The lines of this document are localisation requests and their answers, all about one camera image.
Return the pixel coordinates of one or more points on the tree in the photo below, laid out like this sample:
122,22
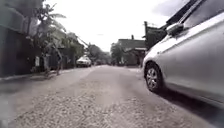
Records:
116,53

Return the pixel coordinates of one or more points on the grey building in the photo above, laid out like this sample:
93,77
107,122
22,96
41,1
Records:
131,50

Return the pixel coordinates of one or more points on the white car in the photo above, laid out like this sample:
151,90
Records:
83,61

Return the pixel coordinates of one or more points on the grey rough asphalt road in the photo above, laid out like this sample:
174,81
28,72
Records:
100,100

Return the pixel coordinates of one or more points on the dark building with roof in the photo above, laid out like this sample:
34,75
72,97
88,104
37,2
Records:
154,35

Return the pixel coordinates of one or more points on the row of trees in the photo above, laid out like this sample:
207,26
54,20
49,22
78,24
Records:
50,36

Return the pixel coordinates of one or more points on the silver car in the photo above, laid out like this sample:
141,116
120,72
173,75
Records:
193,60

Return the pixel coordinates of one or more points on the dark wall with fence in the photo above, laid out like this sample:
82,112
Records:
15,50

